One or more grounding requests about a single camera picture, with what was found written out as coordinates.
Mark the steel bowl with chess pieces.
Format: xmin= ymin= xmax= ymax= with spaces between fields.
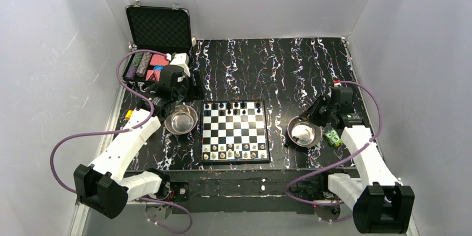
xmin=287 ymin=117 xmax=323 ymax=148

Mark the black and white chessboard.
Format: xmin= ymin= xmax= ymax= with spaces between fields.
xmin=200 ymin=100 xmax=271 ymax=165

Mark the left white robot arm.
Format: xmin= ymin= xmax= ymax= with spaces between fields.
xmin=73 ymin=64 xmax=205 ymax=219

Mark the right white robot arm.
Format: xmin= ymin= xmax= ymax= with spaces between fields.
xmin=307 ymin=81 xmax=417 ymax=235

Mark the green toy car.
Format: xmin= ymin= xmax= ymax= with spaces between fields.
xmin=323 ymin=129 xmax=343 ymax=148

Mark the small steel bowl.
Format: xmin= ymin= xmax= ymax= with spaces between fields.
xmin=164 ymin=105 xmax=198 ymax=135

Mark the colourful toy block car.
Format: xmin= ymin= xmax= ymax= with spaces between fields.
xmin=125 ymin=110 xmax=133 ymax=120

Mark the black poker chip case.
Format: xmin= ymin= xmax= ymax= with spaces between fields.
xmin=121 ymin=3 xmax=193 ymax=91

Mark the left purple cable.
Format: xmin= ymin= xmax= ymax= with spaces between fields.
xmin=49 ymin=49 xmax=194 ymax=234

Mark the purple cable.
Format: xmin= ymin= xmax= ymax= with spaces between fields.
xmin=49 ymin=49 xmax=194 ymax=234
xmin=284 ymin=79 xmax=383 ymax=224

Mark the aluminium frame rail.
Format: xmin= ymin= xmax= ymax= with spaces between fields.
xmin=70 ymin=51 xmax=419 ymax=236

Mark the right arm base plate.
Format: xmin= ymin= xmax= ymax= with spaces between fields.
xmin=288 ymin=179 xmax=340 ymax=203

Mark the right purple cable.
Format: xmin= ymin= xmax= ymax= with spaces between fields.
xmin=284 ymin=79 xmax=383 ymax=224

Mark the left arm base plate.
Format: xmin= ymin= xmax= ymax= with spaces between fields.
xmin=134 ymin=179 xmax=189 ymax=203

